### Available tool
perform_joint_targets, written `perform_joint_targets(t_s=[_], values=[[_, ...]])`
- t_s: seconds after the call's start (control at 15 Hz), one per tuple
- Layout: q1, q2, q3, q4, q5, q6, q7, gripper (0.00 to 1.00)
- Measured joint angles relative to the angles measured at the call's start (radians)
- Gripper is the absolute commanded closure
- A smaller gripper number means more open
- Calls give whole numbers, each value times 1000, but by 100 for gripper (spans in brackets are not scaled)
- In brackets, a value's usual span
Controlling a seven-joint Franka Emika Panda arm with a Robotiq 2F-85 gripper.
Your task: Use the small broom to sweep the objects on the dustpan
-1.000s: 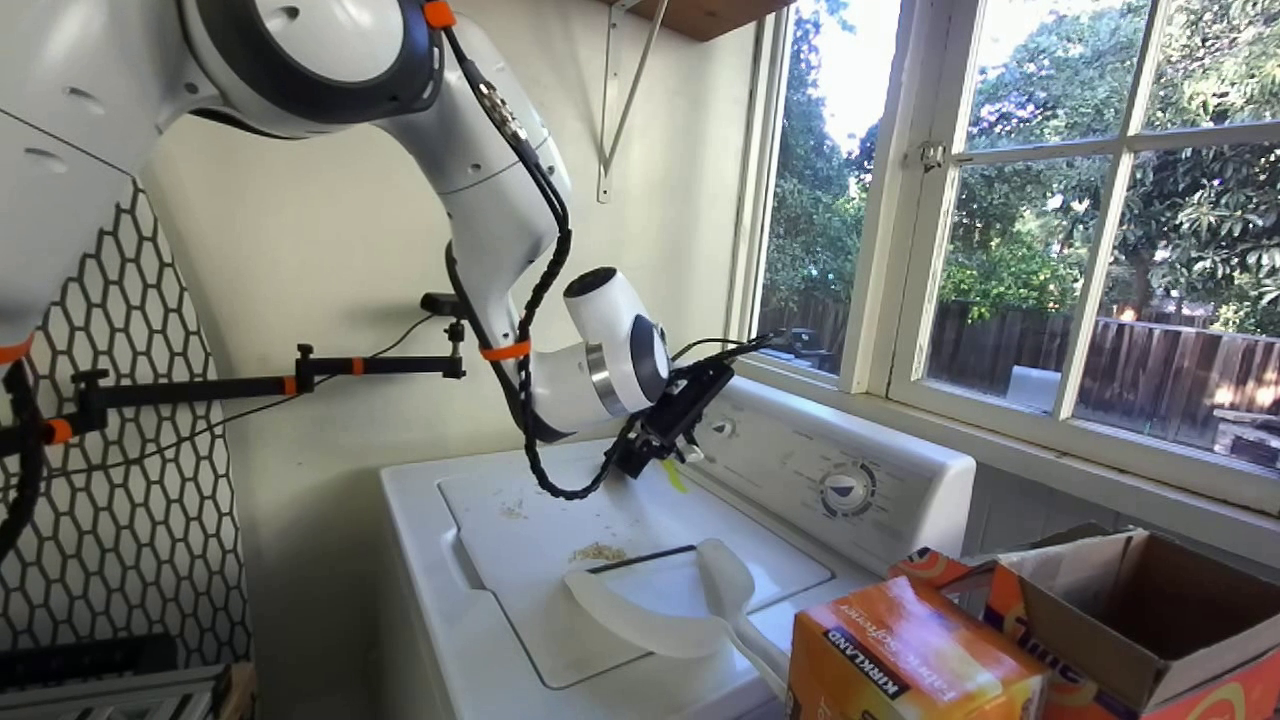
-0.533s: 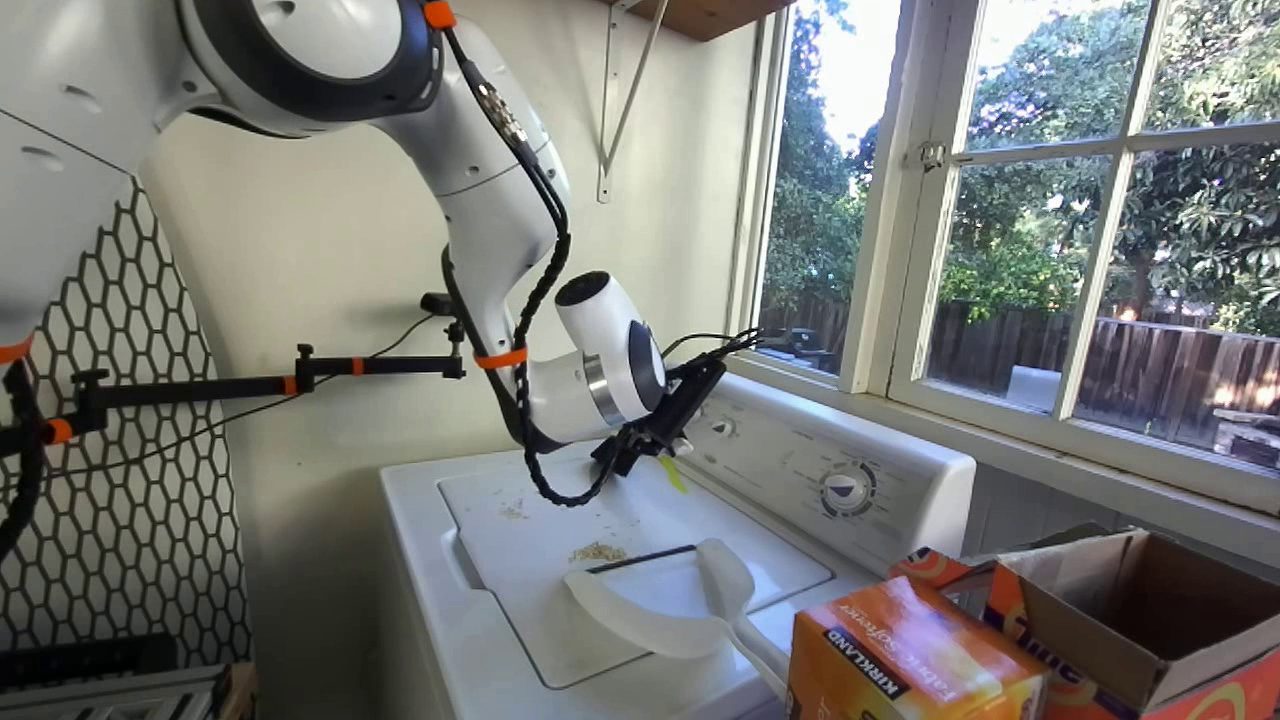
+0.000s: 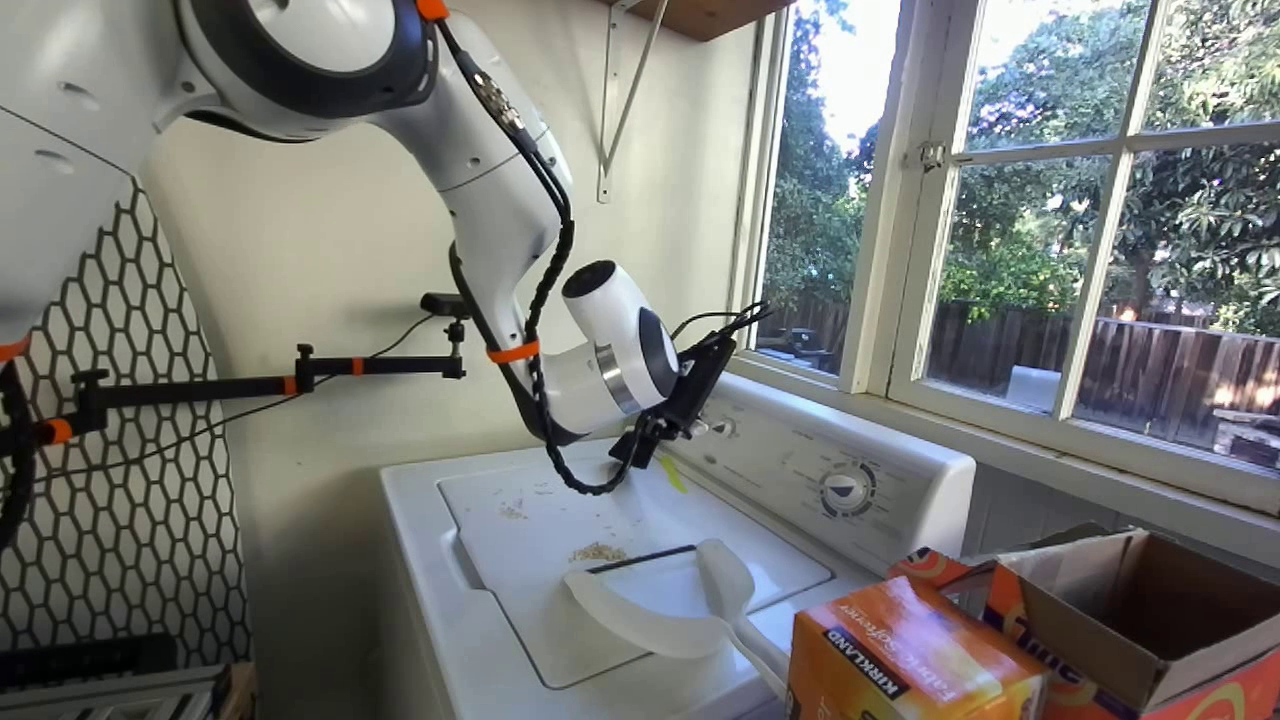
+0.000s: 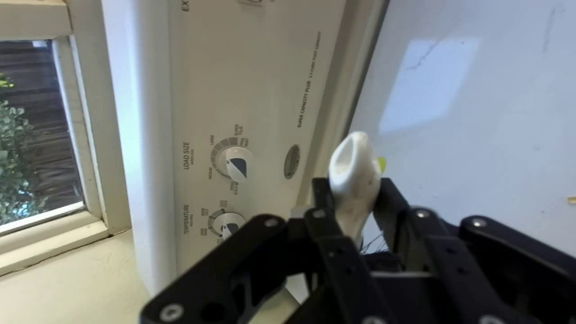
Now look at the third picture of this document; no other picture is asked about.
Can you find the brown wooden shelf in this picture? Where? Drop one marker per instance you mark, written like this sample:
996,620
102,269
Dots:
705,14

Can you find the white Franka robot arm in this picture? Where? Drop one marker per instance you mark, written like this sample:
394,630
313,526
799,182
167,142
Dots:
492,202

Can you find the white honeycomb pattern panel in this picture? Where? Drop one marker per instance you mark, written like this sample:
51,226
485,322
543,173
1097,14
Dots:
122,533

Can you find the black stereo camera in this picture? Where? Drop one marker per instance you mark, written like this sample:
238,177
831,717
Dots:
444,304

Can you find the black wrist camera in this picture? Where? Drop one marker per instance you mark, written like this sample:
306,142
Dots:
725,327

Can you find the white window frame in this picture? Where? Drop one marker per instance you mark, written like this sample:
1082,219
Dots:
906,202

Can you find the open brown cardboard box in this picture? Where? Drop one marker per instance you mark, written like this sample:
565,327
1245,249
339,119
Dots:
1146,615

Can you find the wooden garden fence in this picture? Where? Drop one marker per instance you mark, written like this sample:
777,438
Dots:
1146,360

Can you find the white washing machine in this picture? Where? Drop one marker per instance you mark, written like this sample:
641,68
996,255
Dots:
452,615

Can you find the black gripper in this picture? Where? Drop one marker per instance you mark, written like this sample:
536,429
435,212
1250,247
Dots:
688,380

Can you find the yellow tape strip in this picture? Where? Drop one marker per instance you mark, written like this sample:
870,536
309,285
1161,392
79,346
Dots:
678,479

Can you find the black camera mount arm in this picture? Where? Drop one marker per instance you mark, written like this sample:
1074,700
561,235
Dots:
201,390

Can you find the orange Kirkland cardboard box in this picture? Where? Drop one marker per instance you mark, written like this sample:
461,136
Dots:
906,655

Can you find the small white washer knob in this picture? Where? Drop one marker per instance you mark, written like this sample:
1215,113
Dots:
722,429

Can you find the scattered debris crumbs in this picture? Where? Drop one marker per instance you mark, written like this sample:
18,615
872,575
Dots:
598,552

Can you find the black ribbed bar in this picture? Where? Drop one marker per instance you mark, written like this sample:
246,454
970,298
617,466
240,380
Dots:
82,660

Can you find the large washer cycle dial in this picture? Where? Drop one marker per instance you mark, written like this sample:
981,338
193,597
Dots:
849,488

